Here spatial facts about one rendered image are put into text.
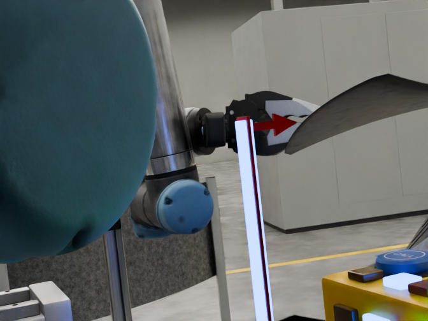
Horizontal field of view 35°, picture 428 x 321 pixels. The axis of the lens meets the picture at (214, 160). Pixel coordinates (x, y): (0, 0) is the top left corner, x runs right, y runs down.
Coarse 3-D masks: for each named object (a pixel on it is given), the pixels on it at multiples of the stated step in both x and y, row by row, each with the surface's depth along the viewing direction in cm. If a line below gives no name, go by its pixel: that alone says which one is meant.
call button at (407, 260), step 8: (376, 256) 48; (384, 256) 48; (392, 256) 48; (400, 256) 48; (408, 256) 47; (416, 256) 47; (424, 256) 47; (376, 264) 48; (384, 264) 47; (392, 264) 46; (400, 264) 46; (408, 264) 46; (416, 264) 46; (424, 264) 46; (384, 272) 47; (392, 272) 46; (400, 272) 46; (408, 272) 46; (416, 272) 46
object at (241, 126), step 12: (240, 132) 70; (240, 144) 71; (240, 156) 71; (240, 168) 71; (252, 192) 70; (252, 204) 70; (252, 216) 70; (252, 228) 71; (252, 240) 71; (252, 252) 71; (252, 264) 72; (252, 276) 72; (264, 300) 70; (264, 312) 70
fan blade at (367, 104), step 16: (368, 80) 67; (384, 80) 67; (400, 80) 68; (336, 96) 71; (352, 96) 71; (368, 96) 72; (384, 96) 72; (400, 96) 73; (416, 96) 74; (320, 112) 74; (336, 112) 76; (352, 112) 77; (368, 112) 79; (384, 112) 82; (400, 112) 85; (304, 128) 79; (320, 128) 81; (336, 128) 83; (352, 128) 87; (288, 144) 83; (304, 144) 85
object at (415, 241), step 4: (424, 224) 102; (420, 228) 103; (424, 228) 100; (420, 232) 101; (424, 232) 99; (416, 236) 101; (420, 236) 99; (424, 236) 97; (412, 240) 102; (416, 240) 100; (420, 240) 98; (412, 244) 101; (416, 244) 99; (408, 248) 101
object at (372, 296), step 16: (336, 288) 47; (352, 288) 45; (368, 288) 44; (384, 288) 44; (352, 304) 46; (368, 304) 44; (384, 304) 42; (400, 304) 41; (416, 304) 40; (400, 320) 41; (416, 320) 40
